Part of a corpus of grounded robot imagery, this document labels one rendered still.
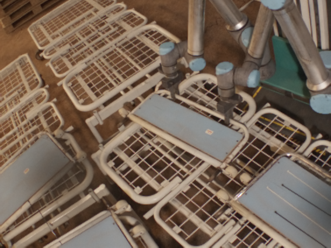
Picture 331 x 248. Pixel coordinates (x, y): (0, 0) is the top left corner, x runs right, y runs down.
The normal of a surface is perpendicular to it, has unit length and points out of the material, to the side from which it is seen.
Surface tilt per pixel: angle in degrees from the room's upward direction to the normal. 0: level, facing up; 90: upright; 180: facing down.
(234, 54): 0
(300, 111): 0
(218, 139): 1
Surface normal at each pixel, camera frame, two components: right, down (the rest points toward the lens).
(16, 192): -0.22, -0.62
